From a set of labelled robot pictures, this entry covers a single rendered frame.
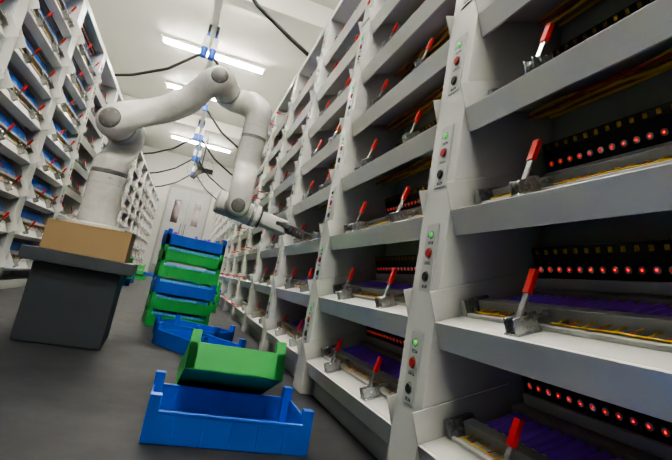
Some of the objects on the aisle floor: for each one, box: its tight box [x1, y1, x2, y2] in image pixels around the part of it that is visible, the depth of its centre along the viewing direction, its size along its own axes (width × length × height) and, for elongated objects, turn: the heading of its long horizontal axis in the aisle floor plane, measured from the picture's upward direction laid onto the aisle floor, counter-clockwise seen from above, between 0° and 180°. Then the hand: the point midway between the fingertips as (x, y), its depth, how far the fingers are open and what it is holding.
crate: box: [138, 370, 314, 457], centre depth 91 cm, size 30×20×8 cm
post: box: [293, 0, 410, 395], centre depth 160 cm, size 20×9×170 cm, turn 152°
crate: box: [152, 314, 236, 342], centre depth 208 cm, size 30×20×8 cm
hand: (297, 233), depth 169 cm, fingers closed
